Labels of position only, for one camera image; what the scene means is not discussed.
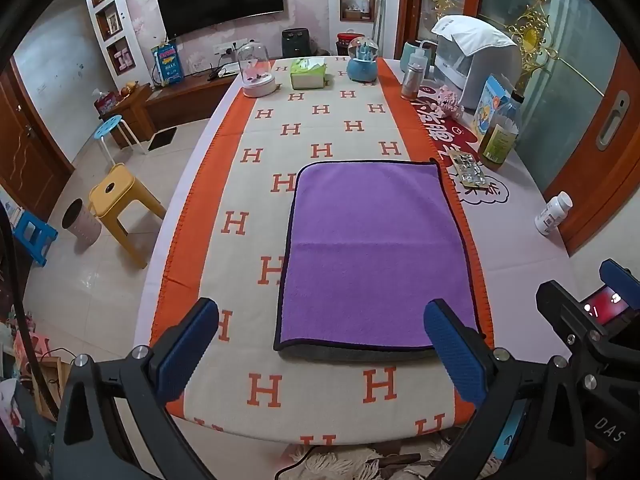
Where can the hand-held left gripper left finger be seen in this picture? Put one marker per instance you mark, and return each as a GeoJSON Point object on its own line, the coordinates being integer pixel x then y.
{"type": "Point", "coordinates": [189, 347]}

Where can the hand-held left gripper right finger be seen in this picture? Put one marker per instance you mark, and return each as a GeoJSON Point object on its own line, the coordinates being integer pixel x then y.
{"type": "Point", "coordinates": [456, 355]}

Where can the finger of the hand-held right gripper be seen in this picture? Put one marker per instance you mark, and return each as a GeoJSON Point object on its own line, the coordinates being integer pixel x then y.
{"type": "Point", "coordinates": [620, 277]}
{"type": "Point", "coordinates": [562, 310]}

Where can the purple towel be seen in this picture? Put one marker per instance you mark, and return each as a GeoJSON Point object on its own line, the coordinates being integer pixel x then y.
{"type": "Point", "coordinates": [375, 250]}

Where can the white tablecloth red print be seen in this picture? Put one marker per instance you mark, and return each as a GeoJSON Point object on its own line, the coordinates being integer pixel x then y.
{"type": "Point", "coordinates": [515, 240]}

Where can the white pill bottle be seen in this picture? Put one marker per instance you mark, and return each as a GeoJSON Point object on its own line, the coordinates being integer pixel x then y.
{"type": "Point", "coordinates": [552, 214]}

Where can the cardboard box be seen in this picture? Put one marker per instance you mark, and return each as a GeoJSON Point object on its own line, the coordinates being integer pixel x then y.
{"type": "Point", "coordinates": [47, 385]}

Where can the orange beige printed blanket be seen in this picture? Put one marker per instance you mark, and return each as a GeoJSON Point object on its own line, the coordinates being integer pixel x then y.
{"type": "Point", "coordinates": [250, 200]}

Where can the pink waste bin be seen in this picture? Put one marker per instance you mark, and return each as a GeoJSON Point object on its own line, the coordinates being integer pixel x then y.
{"type": "Point", "coordinates": [80, 222]}

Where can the pill blister packs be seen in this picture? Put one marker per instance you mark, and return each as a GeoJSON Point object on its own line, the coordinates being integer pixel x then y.
{"type": "Point", "coordinates": [467, 170]}

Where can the yellow plastic stool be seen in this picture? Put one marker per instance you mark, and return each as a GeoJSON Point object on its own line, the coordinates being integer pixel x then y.
{"type": "Point", "coordinates": [115, 190]}

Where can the yellow oil bottle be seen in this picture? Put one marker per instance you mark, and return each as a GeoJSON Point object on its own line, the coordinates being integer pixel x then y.
{"type": "Point", "coordinates": [500, 140]}

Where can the small blue step stool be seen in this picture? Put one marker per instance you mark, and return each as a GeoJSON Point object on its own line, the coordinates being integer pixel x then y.
{"type": "Point", "coordinates": [32, 232]}

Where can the black floor mat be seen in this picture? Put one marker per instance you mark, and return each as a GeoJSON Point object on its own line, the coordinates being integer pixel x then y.
{"type": "Point", "coordinates": [162, 139]}

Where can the blue round stool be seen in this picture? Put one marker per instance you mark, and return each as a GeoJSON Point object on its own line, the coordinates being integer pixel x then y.
{"type": "Point", "coordinates": [107, 127]}

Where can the pink plush toy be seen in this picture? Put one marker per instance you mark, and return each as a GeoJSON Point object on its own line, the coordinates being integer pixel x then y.
{"type": "Point", "coordinates": [450, 102]}

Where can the white countertop appliance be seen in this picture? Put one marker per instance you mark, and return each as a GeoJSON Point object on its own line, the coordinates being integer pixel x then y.
{"type": "Point", "coordinates": [485, 77]}

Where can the wooden tv cabinet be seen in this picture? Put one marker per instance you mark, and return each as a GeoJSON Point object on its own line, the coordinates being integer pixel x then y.
{"type": "Point", "coordinates": [180, 100]}

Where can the brown wooden door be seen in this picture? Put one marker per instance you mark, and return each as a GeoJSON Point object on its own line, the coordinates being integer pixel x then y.
{"type": "Point", "coordinates": [27, 150]}

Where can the red box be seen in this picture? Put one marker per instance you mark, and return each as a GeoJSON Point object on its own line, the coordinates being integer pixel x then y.
{"type": "Point", "coordinates": [105, 104]}

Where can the silver thermos bottle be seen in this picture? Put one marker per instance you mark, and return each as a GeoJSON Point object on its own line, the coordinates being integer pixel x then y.
{"type": "Point", "coordinates": [412, 80]}

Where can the white set-top box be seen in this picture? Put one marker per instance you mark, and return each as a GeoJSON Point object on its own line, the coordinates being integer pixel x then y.
{"type": "Point", "coordinates": [227, 71]}

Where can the blue printed box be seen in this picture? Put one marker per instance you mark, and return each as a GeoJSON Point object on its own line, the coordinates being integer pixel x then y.
{"type": "Point", "coordinates": [167, 65]}

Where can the glass dome white base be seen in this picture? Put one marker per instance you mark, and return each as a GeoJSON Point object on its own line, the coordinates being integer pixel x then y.
{"type": "Point", "coordinates": [257, 72]}

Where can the white folded cloth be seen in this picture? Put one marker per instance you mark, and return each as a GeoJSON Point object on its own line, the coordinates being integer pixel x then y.
{"type": "Point", "coordinates": [470, 32]}

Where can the green tissue box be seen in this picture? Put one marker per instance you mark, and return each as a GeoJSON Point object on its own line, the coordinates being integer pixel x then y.
{"type": "Point", "coordinates": [307, 74]}

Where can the teal cup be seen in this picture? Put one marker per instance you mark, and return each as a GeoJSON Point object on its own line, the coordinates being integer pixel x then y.
{"type": "Point", "coordinates": [407, 52]}

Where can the blue snow globe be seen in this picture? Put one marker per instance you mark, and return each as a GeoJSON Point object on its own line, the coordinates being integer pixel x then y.
{"type": "Point", "coordinates": [362, 62]}

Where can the dark green appliance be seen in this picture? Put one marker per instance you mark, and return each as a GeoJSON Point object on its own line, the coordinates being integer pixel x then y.
{"type": "Point", "coordinates": [296, 42]}

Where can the red lidded jar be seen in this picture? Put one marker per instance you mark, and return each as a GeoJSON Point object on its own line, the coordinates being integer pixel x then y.
{"type": "Point", "coordinates": [345, 44]}

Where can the white wall shelf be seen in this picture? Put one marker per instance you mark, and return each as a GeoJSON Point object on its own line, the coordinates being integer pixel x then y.
{"type": "Point", "coordinates": [89, 20]}

